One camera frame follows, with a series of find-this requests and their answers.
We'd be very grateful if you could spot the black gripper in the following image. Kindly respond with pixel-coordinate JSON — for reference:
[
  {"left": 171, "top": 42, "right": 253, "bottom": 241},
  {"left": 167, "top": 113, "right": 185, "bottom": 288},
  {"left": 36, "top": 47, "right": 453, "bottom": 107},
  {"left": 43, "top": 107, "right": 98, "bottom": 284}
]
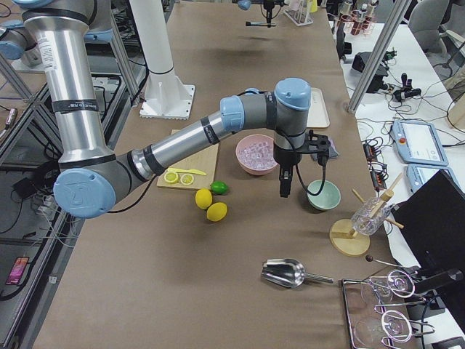
[
  {"left": 273, "top": 129, "right": 331, "bottom": 198},
  {"left": 262, "top": 0, "right": 283, "bottom": 28}
]

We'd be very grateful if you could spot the steel muddler black tip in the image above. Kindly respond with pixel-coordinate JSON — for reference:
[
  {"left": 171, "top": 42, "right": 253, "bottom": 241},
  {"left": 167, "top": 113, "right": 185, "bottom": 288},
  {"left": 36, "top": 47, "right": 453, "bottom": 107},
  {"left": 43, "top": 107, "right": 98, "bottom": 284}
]
[{"left": 245, "top": 21, "right": 277, "bottom": 28}]

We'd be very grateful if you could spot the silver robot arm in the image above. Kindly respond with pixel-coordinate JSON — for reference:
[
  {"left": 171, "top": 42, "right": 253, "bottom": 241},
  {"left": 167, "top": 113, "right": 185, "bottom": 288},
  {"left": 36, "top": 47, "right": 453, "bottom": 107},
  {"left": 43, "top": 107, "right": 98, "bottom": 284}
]
[
  {"left": 18, "top": 1, "right": 330, "bottom": 219},
  {"left": 236, "top": 0, "right": 287, "bottom": 28}
]

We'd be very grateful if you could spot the pile of clear ice cubes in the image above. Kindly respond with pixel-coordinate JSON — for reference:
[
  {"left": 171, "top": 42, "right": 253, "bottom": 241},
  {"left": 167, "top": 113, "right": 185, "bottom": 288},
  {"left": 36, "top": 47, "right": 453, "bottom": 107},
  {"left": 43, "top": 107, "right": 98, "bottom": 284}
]
[{"left": 239, "top": 141, "right": 276, "bottom": 170}]

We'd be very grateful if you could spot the steel ice scoop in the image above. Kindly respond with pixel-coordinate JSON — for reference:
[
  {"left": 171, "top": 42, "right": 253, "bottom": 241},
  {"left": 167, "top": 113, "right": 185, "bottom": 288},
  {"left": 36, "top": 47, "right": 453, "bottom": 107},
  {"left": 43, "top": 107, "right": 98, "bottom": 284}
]
[{"left": 262, "top": 258, "right": 334, "bottom": 288}]

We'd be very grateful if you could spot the pink bowl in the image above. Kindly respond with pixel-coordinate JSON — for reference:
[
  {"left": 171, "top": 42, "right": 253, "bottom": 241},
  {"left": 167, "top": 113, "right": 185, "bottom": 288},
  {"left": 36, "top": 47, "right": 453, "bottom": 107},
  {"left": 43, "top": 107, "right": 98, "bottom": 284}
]
[{"left": 235, "top": 135, "right": 278, "bottom": 176}]

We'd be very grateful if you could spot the mint green bowl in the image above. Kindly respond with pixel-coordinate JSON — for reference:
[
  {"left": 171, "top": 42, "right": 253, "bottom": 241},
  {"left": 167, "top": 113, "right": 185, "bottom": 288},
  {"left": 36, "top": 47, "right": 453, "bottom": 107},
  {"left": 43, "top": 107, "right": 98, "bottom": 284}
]
[{"left": 307, "top": 180, "right": 341, "bottom": 211}]

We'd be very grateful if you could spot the grey folded cloth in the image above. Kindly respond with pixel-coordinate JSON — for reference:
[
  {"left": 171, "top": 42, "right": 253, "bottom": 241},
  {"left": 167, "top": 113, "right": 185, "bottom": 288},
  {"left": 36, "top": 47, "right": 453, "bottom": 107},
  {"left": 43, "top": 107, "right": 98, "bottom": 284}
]
[{"left": 328, "top": 138, "right": 339, "bottom": 160}]

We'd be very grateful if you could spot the cream rectangular tray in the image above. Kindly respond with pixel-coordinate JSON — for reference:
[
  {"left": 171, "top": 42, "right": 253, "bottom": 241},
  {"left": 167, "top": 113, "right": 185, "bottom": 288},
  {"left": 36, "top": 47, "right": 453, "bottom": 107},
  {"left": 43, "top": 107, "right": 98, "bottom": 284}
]
[{"left": 307, "top": 87, "right": 330, "bottom": 129}]

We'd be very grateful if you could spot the green lime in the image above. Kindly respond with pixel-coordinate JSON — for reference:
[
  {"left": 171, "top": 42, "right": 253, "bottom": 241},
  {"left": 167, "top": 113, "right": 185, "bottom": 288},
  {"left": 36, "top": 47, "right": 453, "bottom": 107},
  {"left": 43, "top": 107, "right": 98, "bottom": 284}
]
[{"left": 210, "top": 181, "right": 229, "bottom": 195}]

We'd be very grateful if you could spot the yellow lemon near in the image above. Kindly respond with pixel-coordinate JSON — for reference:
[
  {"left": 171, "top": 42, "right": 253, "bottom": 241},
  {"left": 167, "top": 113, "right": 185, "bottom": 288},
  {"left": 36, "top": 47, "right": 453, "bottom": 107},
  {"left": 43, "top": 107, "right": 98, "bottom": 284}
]
[{"left": 206, "top": 202, "right": 228, "bottom": 222}]

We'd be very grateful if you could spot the yellow lemon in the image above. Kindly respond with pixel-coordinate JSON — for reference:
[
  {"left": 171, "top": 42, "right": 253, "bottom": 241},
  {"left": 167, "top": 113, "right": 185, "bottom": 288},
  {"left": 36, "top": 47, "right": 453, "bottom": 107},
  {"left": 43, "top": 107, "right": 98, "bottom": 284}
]
[
  {"left": 206, "top": 202, "right": 228, "bottom": 222},
  {"left": 195, "top": 188, "right": 213, "bottom": 210}
]

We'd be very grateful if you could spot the wooden cutting board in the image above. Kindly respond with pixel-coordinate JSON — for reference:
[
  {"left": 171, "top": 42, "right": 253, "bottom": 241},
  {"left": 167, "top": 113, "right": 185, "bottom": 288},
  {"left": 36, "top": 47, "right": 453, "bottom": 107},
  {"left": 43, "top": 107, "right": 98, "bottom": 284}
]
[{"left": 156, "top": 144, "right": 219, "bottom": 190}]

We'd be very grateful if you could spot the yellow lemon far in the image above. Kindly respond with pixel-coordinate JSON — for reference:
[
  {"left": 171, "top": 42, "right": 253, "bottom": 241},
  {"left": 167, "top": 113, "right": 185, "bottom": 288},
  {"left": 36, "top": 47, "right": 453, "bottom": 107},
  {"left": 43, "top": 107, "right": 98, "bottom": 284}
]
[{"left": 195, "top": 188, "right": 213, "bottom": 210}]

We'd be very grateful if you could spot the wooden glass holder stand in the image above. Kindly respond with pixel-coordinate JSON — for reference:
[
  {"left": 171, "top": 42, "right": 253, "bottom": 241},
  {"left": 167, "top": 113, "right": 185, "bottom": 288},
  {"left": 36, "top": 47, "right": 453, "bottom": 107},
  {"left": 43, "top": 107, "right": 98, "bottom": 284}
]
[{"left": 330, "top": 174, "right": 404, "bottom": 257}]

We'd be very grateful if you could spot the yellow plastic knife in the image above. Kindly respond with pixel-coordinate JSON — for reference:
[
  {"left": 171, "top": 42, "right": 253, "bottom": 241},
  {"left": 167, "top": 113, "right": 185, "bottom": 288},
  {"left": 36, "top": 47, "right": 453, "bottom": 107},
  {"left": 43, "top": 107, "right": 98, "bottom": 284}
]
[{"left": 167, "top": 167, "right": 207, "bottom": 176}]

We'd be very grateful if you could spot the clear glass on stand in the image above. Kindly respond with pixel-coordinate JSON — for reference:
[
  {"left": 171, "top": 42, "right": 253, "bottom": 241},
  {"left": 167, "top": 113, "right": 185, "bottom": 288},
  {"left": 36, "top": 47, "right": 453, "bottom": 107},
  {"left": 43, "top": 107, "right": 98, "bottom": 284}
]
[{"left": 351, "top": 198, "right": 390, "bottom": 236}]

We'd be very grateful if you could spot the lemon slice right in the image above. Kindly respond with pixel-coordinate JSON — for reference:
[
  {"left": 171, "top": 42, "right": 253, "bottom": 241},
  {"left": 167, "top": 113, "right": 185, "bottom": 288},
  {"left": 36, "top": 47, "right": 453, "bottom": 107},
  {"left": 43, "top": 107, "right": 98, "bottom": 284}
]
[{"left": 180, "top": 173, "right": 195, "bottom": 185}]

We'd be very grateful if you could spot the lemon slice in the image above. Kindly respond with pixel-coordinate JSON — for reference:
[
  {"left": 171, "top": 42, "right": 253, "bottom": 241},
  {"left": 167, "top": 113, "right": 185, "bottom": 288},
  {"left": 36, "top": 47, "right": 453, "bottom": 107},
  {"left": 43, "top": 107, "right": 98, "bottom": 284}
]
[
  {"left": 163, "top": 171, "right": 179, "bottom": 184},
  {"left": 180, "top": 173, "right": 195, "bottom": 185}
]

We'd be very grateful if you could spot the lemon slice left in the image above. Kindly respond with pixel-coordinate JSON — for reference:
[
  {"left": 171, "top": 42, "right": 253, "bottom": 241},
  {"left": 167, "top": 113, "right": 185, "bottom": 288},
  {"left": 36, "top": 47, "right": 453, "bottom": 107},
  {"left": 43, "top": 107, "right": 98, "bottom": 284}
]
[{"left": 163, "top": 171, "right": 179, "bottom": 184}]

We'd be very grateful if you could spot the blue teach pendant near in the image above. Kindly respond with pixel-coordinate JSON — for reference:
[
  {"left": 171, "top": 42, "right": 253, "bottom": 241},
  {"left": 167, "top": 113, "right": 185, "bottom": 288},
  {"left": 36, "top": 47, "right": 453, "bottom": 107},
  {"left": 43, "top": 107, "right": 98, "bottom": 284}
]
[{"left": 406, "top": 164, "right": 451, "bottom": 193}]

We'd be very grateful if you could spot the blue teach pendant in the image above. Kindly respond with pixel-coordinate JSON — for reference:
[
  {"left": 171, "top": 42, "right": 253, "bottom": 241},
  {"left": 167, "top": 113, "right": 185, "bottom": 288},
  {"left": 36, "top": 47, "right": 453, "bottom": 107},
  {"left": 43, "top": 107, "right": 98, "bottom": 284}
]
[
  {"left": 406, "top": 164, "right": 451, "bottom": 193},
  {"left": 390, "top": 120, "right": 449, "bottom": 167}
]

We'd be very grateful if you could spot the blue teach pendant far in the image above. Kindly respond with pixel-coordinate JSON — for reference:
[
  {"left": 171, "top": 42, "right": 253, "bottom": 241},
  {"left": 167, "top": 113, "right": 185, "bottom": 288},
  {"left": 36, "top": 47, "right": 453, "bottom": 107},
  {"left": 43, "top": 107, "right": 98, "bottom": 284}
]
[{"left": 390, "top": 120, "right": 449, "bottom": 167}]

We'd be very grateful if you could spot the black monitor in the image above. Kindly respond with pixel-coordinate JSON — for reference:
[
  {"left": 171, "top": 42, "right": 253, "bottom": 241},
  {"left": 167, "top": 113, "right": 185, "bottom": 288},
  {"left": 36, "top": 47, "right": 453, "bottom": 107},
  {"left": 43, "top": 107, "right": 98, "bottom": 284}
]
[{"left": 387, "top": 169, "right": 465, "bottom": 284}]

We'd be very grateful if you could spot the smartphone on lower shelf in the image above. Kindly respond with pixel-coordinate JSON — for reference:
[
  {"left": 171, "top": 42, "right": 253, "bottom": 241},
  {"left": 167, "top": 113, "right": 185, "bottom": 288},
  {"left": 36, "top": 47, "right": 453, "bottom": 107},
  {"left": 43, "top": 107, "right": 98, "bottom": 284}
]
[{"left": 5, "top": 257, "right": 29, "bottom": 286}]

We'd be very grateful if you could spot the white wire cup rack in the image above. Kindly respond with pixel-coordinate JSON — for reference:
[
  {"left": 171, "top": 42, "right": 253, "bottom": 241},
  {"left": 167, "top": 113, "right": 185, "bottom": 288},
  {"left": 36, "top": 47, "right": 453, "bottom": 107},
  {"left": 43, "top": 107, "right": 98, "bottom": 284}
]
[{"left": 284, "top": 0, "right": 313, "bottom": 26}]

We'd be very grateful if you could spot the aluminium frame post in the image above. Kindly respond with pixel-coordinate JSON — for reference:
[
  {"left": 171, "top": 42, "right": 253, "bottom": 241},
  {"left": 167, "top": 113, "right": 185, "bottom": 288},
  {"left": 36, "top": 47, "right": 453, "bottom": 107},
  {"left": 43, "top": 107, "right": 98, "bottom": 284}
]
[{"left": 347, "top": 0, "right": 411, "bottom": 115}]

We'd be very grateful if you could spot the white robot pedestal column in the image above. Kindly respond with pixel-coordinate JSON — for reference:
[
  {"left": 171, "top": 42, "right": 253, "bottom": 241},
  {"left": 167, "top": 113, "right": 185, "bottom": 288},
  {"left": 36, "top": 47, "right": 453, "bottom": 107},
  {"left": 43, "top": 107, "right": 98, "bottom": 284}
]
[{"left": 129, "top": 0, "right": 195, "bottom": 120}]

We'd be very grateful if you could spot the black wire glass rack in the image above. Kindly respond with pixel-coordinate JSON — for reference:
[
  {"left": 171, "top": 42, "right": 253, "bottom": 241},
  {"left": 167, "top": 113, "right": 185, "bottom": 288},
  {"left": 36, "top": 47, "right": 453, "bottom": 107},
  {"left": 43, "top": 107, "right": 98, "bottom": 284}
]
[{"left": 341, "top": 268, "right": 435, "bottom": 348}]

